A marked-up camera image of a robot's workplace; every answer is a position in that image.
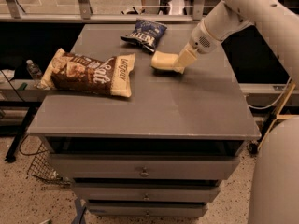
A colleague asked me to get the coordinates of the metal railing frame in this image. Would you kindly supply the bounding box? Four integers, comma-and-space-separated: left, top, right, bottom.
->
0, 0, 220, 23

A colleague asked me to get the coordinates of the bottom gray drawer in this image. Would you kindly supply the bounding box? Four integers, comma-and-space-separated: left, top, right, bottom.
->
87, 203, 207, 217

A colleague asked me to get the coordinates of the top gray drawer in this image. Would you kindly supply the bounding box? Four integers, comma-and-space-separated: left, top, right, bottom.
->
49, 154, 239, 180

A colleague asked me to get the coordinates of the gray drawer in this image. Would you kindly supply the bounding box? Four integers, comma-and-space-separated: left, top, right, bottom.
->
87, 203, 207, 217
71, 183, 220, 203
49, 154, 239, 180

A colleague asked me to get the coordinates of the blue Kettle chip bag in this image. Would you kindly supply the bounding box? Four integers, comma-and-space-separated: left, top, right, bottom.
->
121, 19, 167, 52

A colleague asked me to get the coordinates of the black cable on floor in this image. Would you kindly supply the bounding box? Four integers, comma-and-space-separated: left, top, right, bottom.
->
18, 134, 50, 157

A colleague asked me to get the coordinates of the gray drawer cabinet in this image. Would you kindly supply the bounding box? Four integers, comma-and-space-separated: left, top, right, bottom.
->
27, 23, 262, 218

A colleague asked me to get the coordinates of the wire mesh basket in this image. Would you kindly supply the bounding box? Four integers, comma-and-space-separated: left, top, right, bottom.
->
27, 144, 70, 186

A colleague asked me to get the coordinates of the clear plastic water bottle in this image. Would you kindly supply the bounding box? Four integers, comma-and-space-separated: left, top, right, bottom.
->
26, 60, 43, 80

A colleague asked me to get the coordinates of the brown cream chip bag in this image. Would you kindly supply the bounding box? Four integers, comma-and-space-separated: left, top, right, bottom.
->
40, 49, 135, 97

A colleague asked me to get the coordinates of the middle gray drawer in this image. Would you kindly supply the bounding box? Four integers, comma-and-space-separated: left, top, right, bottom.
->
71, 183, 220, 203

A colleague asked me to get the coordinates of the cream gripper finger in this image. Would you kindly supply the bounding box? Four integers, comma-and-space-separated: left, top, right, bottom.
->
174, 44, 197, 74

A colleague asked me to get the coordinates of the black bench frame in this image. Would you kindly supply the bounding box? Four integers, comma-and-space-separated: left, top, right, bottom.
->
0, 79, 50, 164

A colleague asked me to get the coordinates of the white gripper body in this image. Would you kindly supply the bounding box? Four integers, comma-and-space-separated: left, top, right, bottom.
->
189, 21, 221, 54

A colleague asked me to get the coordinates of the yellow sponge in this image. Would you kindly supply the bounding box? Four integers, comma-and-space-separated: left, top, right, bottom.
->
150, 50, 185, 75

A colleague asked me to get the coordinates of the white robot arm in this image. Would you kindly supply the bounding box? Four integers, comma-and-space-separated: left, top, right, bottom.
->
174, 0, 299, 224

